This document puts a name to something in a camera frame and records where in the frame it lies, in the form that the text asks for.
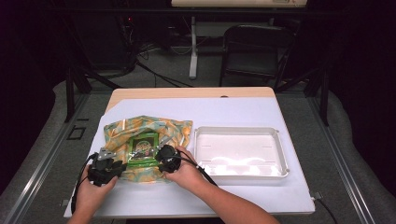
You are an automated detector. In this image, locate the aluminium rail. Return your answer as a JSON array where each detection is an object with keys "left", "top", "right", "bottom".
[
  {"left": 2, "top": 92, "right": 92, "bottom": 224},
  {"left": 305, "top": 95, "right": 376, "bottom": 224}
]

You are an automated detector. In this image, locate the black floor cable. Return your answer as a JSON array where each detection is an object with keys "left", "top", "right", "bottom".
[{"left": 134, "top": 59, "right": 194, "bottom": 89}]

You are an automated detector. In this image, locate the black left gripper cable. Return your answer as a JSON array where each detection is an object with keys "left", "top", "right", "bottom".
[{"left": 70, "top": 152, "right": 100, "bottom": 217}]

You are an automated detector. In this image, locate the black cable with grey plug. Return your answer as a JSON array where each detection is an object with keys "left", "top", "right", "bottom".
[{"left": 311, "top": 191, "right": 339, "bottom": 224}]

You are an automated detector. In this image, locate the orange slice print cloth bag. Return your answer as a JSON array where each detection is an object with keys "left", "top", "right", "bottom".
[{"left": 103, "top": 115, "right": 193, "bottom": 184}]

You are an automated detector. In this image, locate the white table mat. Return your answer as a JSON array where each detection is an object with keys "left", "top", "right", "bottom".
[{"left": 63, "top": 96, "right": 317, "bottom": 219}]

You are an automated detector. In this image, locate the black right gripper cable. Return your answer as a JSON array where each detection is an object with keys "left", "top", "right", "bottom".
[{"left": 173, "top": 154, "right": 219, "bottom": 188}]

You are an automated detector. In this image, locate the person's left hand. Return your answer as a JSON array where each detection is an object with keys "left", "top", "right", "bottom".
[{"left": 75, "top": 175, "right": 120, "bottom": 217}]

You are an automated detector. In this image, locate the green snack packet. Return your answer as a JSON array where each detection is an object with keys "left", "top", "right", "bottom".
[{"left": 126, "top": 132, "right": 162, "bottom": 169}]

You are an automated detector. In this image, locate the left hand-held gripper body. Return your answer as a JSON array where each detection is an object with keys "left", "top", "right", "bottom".
[{"left": 87, "top": 147, "right": 120, "bottom": 188}]

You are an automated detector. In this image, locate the black folding chair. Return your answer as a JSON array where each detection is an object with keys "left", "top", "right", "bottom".
[{"left": 218, "top": 24, "right": 297, "bottom": 93}]

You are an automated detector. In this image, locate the white plastic tray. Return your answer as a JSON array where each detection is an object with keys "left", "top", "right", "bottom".
[{"left": 191, "top": 125, "right": 290, "bottom": 179}]

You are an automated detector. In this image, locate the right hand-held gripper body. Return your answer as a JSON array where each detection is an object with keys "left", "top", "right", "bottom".
[{"left": 148, "top": 136, "right": 183, "bottom": 175}]

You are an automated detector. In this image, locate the white desk leg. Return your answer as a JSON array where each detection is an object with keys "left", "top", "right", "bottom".
[{"left": 188, "top": 16, "right": 200, "bottom": 80}]

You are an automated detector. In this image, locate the light desk top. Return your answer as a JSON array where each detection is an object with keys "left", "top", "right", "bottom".
[{"left": 170, "top": 0, "right": 309, "bottom": 8}]

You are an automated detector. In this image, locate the black metal stand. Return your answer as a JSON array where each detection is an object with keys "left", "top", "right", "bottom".
[
  {"left": 275, "top": 65, "right": 332, "bottom": 127},
  {"left": 63, "top": 65, "right": 123, "bottom": 123}
]

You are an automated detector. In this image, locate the person's right hand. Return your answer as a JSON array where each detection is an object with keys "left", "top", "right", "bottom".
[{"left": 163, "top": 146, "right": 209, "bottom": 193}]

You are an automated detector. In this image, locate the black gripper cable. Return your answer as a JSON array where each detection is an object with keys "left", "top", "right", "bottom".
[
  {"left": 70, "top": 152, "right": 100, "bottom": 217},
  {"left": 173, "top": 154, "right": 219, "bottom": 188}
]

